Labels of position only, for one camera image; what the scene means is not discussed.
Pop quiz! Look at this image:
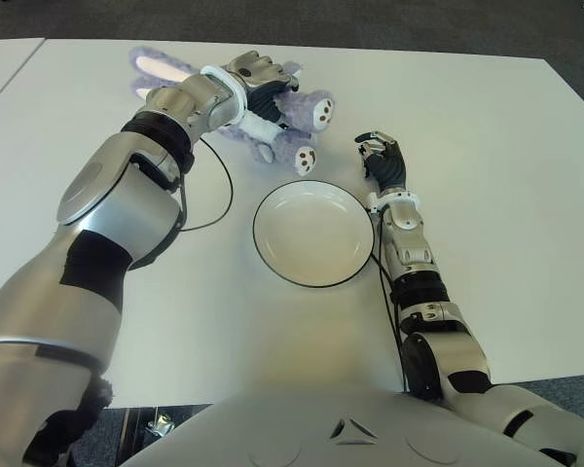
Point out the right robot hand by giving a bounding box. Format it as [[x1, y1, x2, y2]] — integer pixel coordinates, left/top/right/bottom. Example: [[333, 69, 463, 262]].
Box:
[[353, 129, 409, 194]]

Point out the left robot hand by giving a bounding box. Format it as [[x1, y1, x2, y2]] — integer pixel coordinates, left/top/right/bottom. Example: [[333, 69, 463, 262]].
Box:
[[223, 51, 301, 126]]

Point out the purple plush bunny doll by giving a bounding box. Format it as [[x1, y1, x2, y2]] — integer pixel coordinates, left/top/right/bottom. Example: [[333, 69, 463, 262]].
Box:
[[128, 46, 336, 177]]

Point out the white plate with black rim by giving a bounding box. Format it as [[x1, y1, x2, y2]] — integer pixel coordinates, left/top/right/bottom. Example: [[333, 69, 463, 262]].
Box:
[[251, 179, 375, 289]]

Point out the white neighbour table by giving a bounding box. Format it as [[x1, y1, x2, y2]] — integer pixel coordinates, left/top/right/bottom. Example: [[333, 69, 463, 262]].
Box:
[[0, 38, 48, 118]]

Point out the grey robot torso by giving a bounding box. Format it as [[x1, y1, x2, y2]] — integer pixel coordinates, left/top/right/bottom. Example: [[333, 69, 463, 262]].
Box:
[[121, 377, 580, 467]]

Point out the shiny metal base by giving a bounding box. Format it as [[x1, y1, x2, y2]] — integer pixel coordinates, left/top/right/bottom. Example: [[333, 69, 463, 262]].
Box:
[[143, 406, 176, 437]]

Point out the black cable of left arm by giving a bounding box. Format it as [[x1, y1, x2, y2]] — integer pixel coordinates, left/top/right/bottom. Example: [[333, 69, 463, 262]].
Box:
[[177, 135, 235, 233]]

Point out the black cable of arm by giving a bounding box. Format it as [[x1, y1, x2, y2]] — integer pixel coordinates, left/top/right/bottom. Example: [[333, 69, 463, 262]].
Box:
[[177, 135, 235, 233], [369, 203, 413, 395]]

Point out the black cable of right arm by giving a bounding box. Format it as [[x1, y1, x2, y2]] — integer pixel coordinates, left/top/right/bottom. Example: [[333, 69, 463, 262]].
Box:
[[369, 203, 413, 395]]

